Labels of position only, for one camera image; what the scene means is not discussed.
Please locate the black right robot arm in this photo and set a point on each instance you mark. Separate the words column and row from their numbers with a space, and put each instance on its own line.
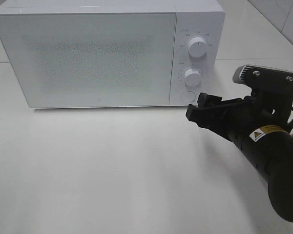
column 272, row 157

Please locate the upper white power knob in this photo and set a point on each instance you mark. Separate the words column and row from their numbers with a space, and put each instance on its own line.
column 197, row 46

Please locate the round white door button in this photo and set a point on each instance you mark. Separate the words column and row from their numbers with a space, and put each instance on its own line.
column 188, row 97

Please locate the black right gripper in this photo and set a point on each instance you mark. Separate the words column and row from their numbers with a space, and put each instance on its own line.
column 252, row 118

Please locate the white microwave door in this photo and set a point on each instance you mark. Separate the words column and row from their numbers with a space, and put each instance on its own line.
column 91, row 60

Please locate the lower white timer knob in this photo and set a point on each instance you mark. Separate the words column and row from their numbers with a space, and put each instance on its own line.
column 192, row 77

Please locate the white microwave oven body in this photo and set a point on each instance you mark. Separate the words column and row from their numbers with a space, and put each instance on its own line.
column 193, row 17

